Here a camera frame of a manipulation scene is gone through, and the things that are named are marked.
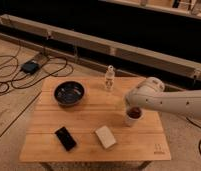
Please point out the dark blue ceramic bowl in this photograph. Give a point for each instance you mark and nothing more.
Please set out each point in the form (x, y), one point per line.
(69, 93)

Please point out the white paper cup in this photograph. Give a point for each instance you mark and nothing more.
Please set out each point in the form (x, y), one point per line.
(132, 115)

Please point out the black smartphone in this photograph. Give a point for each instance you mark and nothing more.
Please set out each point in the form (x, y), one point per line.
(65, 138)

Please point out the white rectangular block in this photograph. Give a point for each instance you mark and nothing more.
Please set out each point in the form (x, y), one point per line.
(106, 137)

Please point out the blue power adapter box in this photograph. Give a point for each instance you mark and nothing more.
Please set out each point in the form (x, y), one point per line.
(30, 67)

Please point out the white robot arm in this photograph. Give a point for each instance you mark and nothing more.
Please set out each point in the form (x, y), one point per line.
(150, 94)

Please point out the wooden table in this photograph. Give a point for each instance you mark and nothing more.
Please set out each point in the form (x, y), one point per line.
(145, 141)

